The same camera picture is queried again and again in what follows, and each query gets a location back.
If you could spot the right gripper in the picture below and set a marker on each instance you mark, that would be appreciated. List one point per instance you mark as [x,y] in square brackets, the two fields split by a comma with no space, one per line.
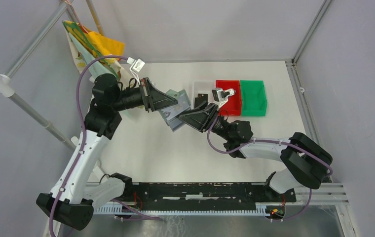
[201,121]

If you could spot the patterned cloth bags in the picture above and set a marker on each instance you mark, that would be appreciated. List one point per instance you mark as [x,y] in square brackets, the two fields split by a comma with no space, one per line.
[86,45]

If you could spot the dark grey credit card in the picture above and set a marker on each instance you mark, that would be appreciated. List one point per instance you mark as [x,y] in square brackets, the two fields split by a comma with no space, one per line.
[201,98]

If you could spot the red plastic bin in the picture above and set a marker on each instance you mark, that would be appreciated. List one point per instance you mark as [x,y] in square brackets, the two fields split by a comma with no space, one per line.
[234,104]

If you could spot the green plastic bin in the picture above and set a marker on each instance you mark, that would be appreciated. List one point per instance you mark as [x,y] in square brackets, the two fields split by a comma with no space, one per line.
[253,96]

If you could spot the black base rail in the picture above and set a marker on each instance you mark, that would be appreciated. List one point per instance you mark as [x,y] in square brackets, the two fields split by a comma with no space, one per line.
[241,196]

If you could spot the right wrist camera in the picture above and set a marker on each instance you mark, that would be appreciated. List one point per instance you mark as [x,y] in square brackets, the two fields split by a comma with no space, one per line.
[221,96]

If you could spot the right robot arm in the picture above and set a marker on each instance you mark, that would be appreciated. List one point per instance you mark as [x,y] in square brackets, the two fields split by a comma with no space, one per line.
[306,163]

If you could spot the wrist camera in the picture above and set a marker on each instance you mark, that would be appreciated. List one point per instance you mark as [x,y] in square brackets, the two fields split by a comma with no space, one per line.
[135,67]
[221,96]

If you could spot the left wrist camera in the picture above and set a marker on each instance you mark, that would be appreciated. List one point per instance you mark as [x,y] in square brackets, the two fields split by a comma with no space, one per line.
[135,67]

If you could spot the white printed card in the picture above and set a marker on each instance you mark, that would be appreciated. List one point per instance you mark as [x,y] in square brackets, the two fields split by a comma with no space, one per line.
[172,112]

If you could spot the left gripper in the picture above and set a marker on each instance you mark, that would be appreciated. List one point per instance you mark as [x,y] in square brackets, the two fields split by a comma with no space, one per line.
[157,100]

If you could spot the black credit card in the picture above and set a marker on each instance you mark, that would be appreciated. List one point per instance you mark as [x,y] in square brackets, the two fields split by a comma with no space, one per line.
[200,106]

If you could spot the white pipe pole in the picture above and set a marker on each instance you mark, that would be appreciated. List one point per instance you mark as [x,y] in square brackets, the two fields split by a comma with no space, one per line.
[8,92]

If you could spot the green leather card holder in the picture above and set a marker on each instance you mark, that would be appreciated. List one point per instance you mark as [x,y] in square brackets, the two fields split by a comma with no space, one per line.
[178,94]

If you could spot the clear plastic bin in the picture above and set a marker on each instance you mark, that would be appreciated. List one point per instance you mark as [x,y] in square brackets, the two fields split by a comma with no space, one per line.
[202,91]

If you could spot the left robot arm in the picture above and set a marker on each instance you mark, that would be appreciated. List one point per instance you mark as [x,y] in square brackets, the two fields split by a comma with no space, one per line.
[70,202]

